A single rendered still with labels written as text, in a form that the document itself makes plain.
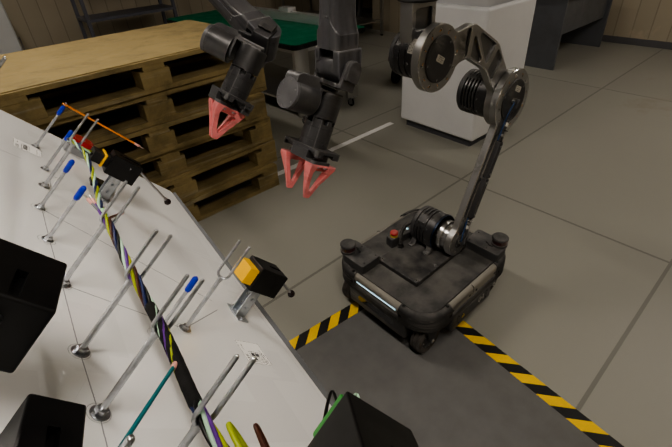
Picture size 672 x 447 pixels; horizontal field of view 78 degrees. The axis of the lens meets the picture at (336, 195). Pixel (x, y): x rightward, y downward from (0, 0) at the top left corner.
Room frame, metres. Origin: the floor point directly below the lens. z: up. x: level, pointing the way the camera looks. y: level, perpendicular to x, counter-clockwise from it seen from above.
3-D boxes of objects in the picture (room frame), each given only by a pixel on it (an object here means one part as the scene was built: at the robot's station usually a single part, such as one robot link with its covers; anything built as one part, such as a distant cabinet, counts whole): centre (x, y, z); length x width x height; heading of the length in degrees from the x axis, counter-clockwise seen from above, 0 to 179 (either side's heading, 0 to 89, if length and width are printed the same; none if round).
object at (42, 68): (2.45, 1.18, 0.49); 1.39 x 0.96 x 0.99; 130
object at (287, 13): (4.48, 0.72, 0.42); 2.31 x 0.91 x 0.84; 42
